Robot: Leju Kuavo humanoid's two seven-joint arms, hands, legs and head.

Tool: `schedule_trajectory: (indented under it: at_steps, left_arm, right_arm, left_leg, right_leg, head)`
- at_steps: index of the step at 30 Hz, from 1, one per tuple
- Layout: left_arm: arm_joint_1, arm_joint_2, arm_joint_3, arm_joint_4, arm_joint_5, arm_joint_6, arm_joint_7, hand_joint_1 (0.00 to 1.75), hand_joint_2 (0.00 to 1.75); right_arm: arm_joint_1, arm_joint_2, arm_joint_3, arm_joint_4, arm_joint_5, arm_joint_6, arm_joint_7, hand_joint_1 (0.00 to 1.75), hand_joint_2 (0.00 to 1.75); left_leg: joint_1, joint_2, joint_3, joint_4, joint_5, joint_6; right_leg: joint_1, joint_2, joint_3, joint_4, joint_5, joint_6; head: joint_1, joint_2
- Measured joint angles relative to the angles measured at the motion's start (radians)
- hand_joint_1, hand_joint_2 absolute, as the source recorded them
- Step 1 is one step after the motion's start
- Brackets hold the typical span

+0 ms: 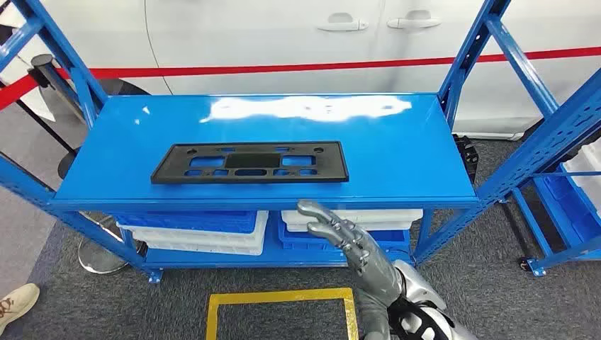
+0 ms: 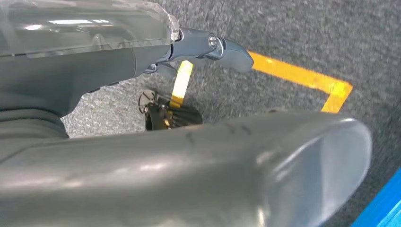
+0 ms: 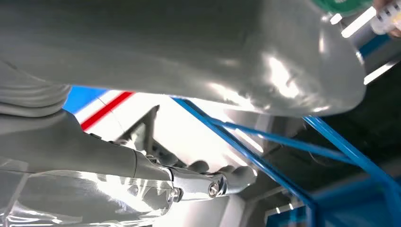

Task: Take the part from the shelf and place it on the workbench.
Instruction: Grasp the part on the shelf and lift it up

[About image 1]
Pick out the yellow floor tape square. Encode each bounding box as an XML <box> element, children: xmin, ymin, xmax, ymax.
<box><xmin>206</xmin><ymin>287</ymin><xmax>360</xmax><ymax>340</ymax></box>

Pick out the blue metal shelf rack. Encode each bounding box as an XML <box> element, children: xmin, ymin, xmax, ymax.
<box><xmin>0</xmin><ymin>0</ymin><xmax>601</xmax><ymax>285</ymax></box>

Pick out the blue plastic crate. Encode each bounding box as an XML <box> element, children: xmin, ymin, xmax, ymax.
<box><xmin>542</xmin><ymin>176</ymin><xmax>601</xmax><ymax>242</ymax></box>
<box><xmin>115</xmin><ymin>211</ymin><xmax>258</xmax><ymax>234</ymax></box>
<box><xmin>278</xmin><ymin>217</ymin><xmax>413</xmax><ymax>254</ymax></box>

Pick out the blue wheeled shelf rack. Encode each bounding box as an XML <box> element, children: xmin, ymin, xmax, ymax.
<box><xmin>510</xmin><ymin>136</ymin><xmax>601</xmax><ymax>278</ymax></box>

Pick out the black textured flat object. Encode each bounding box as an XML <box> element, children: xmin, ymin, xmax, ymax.
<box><xmin>453</xmin><ymin>135</ymin><xmax>480</xmax><ymax>185</ymax></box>

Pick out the black stanchion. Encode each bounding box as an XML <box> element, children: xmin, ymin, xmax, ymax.
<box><xmin>0</xmin><ymin>80</ymin><xmax>81</xmax><ymax>180</ymax></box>

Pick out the black plastic panel part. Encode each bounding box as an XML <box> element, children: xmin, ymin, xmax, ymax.
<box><xmin>150</xmin><ymin>141</ymin><xmax>350</xmax><ymax>185</ymax></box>

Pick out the stanchion with chrome base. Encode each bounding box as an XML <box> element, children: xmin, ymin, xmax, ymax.
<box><xmin>28</xmin><ymin>54</ymin><xmax>147</xmax><ymax>276</ymax></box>

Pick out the red barrier belt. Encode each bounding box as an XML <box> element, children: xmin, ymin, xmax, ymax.
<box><xmin>0</xmin><ymin>74</ymin><xmax>40</xmax><ymax>112</ymax></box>
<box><xmin>37</xmin><ymin>45</ymin><xmax>601</xmax><ymax>81</ymax></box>

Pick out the person's shoe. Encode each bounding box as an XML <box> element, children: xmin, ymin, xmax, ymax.
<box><xmin>0</xmin><ymin>283</ymin><xmax>41</xmax><ymax>335</ymax></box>

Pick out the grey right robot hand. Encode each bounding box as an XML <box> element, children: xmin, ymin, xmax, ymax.
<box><xmin>296</xmin><ymin>200</ymin><xmax>405</xmax><ymax>340</ymax></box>

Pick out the white car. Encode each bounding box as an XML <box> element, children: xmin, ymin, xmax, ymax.
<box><xmin>0</xmin><ymin>0</ymin><xmax>601</xmax><ymax>142</ymax></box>

